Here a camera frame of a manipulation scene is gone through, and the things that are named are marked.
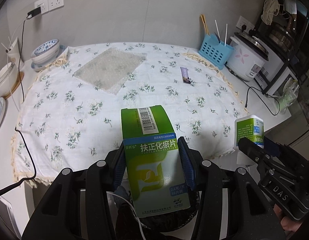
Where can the white straw right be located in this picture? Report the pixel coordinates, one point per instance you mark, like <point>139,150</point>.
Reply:
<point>226,31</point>

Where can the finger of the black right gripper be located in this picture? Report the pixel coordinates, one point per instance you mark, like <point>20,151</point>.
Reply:
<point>251,150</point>
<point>272,148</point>

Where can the green white medicine box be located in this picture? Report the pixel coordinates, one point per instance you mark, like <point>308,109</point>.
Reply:
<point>154,167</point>

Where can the white floral tablecloth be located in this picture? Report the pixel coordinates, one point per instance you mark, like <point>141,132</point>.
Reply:
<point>66,122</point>

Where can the blue plastic utensil holder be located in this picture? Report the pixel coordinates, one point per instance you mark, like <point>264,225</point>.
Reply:
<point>215,51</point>

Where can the wooden chopsticks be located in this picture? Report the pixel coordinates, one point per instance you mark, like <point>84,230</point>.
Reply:
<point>203,19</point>

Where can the blue white porcelain bowl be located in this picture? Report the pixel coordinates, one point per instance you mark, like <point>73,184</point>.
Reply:
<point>45,52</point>

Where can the white bowl on trivet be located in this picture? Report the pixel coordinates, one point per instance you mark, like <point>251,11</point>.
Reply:
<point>10,79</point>

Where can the clear bubble wrap sheet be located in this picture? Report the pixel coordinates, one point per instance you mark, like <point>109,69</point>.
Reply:
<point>110,70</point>

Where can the white wall socket left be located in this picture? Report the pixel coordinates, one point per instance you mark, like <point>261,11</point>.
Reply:
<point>48,5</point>

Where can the white rice cooker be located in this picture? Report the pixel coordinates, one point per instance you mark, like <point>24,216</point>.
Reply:
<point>248,56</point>

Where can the black charger plug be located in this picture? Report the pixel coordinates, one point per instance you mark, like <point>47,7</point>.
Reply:
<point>33,13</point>

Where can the white wall socket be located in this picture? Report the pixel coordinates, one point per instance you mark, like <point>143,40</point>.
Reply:
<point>48,5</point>
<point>244,25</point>

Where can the white straw left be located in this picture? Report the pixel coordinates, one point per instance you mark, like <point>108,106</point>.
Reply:
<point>217,31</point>

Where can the white wall socket right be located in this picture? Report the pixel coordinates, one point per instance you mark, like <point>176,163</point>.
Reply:
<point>244,25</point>

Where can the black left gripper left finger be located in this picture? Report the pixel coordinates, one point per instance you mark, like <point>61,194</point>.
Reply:
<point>119,166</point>

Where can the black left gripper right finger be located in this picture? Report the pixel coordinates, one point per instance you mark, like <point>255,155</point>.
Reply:
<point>188,163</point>

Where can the white microwave oven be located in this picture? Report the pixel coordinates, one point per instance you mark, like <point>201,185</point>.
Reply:
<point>272,79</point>

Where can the green plastic bag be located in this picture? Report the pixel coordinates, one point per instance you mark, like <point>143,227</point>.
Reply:
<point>289,96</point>

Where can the green white pill bottle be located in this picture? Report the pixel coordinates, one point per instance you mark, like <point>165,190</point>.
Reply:
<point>251,127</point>

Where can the right hand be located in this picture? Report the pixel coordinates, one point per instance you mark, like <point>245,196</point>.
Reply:
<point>295,230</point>

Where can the purple snack bar wrapper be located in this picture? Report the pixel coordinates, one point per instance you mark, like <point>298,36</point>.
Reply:
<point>185,76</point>

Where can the white straw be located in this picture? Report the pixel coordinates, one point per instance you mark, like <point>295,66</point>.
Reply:
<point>217,31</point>
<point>226,31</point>

